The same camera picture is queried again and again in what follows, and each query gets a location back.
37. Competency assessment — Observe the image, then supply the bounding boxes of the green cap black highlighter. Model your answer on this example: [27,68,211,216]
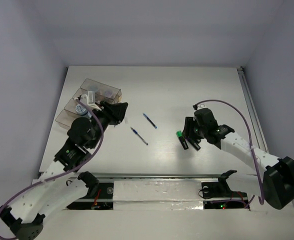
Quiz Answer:
[176,130,189,150]

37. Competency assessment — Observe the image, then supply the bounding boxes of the purple cap black highlighter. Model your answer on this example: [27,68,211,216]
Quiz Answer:
[188,139,201,151]

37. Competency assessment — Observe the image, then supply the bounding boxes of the clear jar blue pins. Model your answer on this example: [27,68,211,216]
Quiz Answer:
[88,85,99,92]

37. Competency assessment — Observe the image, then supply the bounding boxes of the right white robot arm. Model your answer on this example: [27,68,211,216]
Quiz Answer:
[182,108,294,210]

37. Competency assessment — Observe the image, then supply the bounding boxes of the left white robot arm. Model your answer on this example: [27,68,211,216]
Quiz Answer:
[0,101,128,240]

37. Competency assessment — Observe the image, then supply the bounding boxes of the clear compartment organizer tray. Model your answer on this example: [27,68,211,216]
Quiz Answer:
[55,78,122,130]

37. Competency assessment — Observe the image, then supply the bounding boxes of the blue pen lower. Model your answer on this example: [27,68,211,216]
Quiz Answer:
[130,127,149,146]

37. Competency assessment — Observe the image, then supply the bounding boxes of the blue pen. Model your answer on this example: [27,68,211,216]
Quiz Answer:
[130,127,149,146]
[143,113,158,129]

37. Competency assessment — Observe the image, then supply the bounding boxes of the blue pen upper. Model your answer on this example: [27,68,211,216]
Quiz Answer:
[143,113,158,129]

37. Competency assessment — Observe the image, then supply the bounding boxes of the white foam front block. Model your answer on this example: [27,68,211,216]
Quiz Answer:
[112,180,204,211]

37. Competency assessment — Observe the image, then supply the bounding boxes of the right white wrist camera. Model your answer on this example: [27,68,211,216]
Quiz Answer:
[192,103,209,113]

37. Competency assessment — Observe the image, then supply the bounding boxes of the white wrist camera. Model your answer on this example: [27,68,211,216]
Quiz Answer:
[74,91,99,109]
[192,103,209,113]

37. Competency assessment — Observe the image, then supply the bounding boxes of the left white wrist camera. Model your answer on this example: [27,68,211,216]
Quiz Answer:
[74,91,99,109]

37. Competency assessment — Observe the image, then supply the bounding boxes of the aluminium rail right edge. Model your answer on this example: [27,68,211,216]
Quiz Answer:
[236,67,269,152]

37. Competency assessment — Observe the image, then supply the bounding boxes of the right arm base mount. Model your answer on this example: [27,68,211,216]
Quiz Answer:
[198,170,250,210]

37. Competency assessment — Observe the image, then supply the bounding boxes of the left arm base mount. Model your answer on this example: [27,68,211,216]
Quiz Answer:
[65,171,114,210]

